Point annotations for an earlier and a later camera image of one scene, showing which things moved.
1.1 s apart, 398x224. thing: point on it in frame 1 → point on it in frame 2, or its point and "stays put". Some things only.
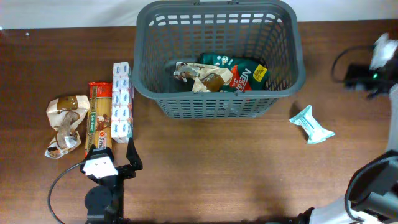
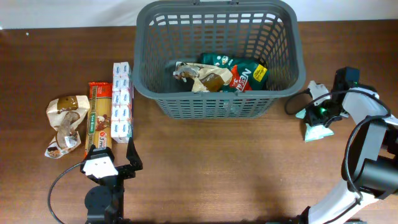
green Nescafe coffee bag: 247,75 stays put
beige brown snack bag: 207,78 stays put
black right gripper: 360,72 → 313,119
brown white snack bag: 64,114 stays put
